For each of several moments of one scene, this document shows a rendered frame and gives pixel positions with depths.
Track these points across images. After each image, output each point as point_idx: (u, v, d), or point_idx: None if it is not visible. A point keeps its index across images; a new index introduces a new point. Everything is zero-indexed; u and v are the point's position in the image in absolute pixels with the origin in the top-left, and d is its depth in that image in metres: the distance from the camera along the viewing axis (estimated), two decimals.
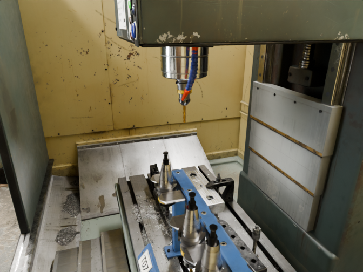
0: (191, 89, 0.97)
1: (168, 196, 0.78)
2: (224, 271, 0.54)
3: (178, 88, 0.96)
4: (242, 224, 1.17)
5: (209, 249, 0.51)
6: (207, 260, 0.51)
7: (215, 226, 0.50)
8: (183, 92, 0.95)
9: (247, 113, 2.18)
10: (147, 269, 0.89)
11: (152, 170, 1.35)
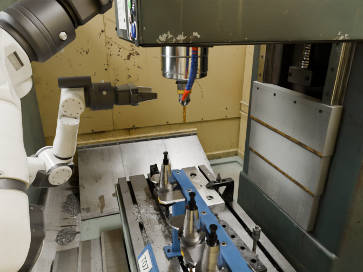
0: (191, 89, 0.97)
1: (168, 196, 0.78)
2: (224, 271, 0.54)
3: (178, 88, 0.96)
4: (242, 224, 1.17)
5: (209, 249, 0.51)
6: (207, 260, 0.51)
7: (215, 226, 0.50)
8: (183, 92, 0.95)
9: (247, 113, 2.18)
10: (147, 269, 0.89)
11: (152, 170, 1.35)
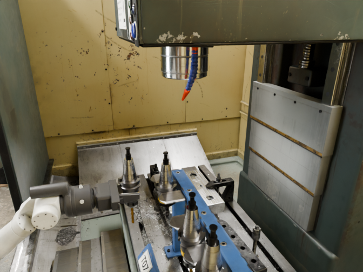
0: (138, 192, 0.86)
1: (168, 196, 0.78)
2: (224, 271, 0.54)
3: (122, 191, 0.85)
4: (242, 224, 1.17)
5: (209, 249, 0.51)
6: (207, 260, 0.51)
7: (215, 226, 0.50)
8: None
9: (247, 113, 2.18)
10: (147, 269, 0.89)
11: (152, 170, 1.35)
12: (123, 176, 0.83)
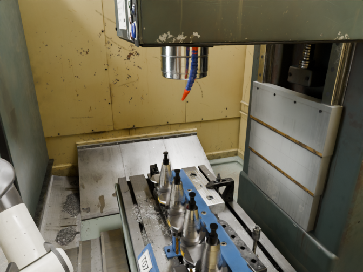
0: None
1: (168, 196, 0.78)
2: (224, 270, 0.53)
3: (169, 219, 0.73)
4: (242, 224, 1.17)
5: (209, 248, 0.50)
6: (207, 259, 0.51)
7: (215, 225, 0.50)
8: None
9: (247, 113, 2.18)
10: (147, 269, 0.89)
11: (152, 170, 1.35)
12: (171, 203, 0.71)
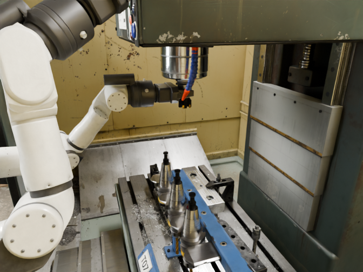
0: None
1: (168, 196, 0.78)
2: None
3: (169, 219, 0.73)
4: (242, 224, 1.17)
5: None
6: None
7: None
8: None
9: (247, 113, 2.18)
10: (147, 269, 0.89)
11: (152, 170, 1.35)
12: (171, 203, 0.71)
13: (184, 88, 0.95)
